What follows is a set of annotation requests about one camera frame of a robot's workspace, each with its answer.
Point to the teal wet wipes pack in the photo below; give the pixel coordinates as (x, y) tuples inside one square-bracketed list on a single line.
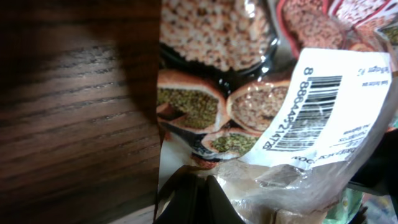
[(346, 208)]

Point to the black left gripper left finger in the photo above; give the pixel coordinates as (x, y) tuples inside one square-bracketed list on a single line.
[(182, 207)]

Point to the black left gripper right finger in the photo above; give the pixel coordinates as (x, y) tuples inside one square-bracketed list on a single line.
[(218, 209)]

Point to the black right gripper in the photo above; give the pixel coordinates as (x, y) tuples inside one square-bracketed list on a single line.
[(378, 175)]

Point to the clear beige snack bag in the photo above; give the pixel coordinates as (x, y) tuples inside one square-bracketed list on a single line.
[(281, 101)]

